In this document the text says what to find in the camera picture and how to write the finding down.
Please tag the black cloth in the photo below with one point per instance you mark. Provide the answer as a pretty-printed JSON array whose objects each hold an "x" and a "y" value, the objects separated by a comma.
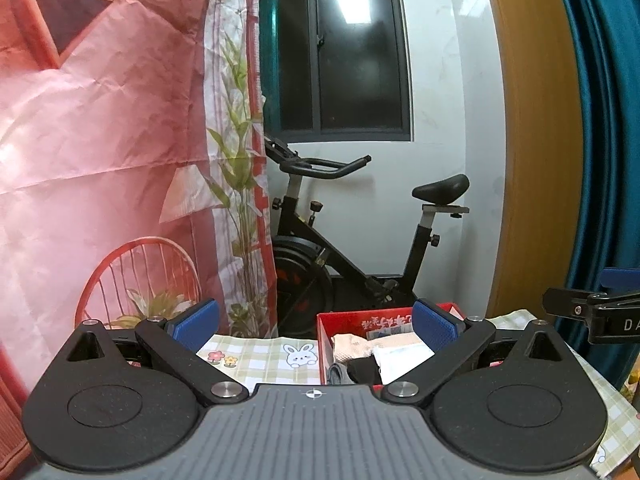
[{"x": 364, "y": 371}]

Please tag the beige knitted cloth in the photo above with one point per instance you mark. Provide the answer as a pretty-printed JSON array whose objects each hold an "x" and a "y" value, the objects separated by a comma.
[{"x": 350, "y": 347}]

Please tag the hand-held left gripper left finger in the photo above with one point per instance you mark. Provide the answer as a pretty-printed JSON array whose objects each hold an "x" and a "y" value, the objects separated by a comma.
[{"x": 192, "y": 325}]

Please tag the printed pink backdrop cloth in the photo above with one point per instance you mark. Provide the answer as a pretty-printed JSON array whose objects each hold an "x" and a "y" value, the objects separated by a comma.
[{"x": 100, "y": 135}]

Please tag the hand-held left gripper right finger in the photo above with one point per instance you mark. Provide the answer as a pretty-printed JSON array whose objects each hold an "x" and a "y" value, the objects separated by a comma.
[{"x": 436, "y": 325}]

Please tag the black exercise bike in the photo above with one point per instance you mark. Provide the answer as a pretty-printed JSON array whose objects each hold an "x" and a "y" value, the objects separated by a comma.
[{"x": 310, "y": 255}]

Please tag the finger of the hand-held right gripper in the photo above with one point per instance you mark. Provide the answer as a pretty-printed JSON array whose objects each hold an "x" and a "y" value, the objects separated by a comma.
[
  {"x": 622, "y": 280},
  {"x": 570, "y": 302}
]

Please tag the teal curtain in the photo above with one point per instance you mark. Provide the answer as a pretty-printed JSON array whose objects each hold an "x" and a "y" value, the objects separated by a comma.
[{"x": 610, "y": 110}]

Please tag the dark window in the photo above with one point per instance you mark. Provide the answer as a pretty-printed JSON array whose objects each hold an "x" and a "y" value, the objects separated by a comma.
[{"x": 360, "y": 45}]

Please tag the white cloth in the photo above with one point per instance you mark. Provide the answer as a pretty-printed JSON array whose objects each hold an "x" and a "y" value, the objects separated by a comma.
[{"x": 400, "y": 362}]

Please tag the checkered bunny tablecloth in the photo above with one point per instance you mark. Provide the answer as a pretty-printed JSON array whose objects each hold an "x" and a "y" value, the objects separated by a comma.
[{"x": 260, "y": 360}]

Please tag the wooden door panel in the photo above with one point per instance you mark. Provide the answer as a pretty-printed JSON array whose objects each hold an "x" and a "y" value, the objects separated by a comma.
[{"x": 535, "y": 135}]

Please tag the red cardboard box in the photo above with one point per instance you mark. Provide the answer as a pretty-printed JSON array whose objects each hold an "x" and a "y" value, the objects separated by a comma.
[{"x": 324, "y": 330}]

